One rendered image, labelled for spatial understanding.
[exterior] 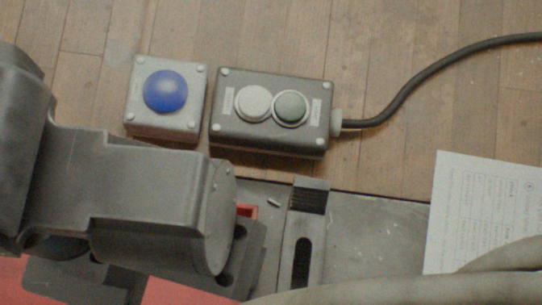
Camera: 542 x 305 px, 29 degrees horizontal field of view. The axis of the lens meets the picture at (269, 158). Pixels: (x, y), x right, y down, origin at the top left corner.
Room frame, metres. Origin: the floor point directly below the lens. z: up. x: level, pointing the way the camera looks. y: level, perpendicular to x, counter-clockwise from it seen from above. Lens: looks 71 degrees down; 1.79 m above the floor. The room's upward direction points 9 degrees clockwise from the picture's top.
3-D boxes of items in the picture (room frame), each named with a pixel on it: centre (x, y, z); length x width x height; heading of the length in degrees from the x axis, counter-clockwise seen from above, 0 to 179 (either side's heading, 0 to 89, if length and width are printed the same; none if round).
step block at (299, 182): (0.23, -0.04, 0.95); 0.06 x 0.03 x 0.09; 1
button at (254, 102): (0.34, 0.02, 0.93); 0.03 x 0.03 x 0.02
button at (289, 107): (0.35, -0.01, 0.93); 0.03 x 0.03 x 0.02
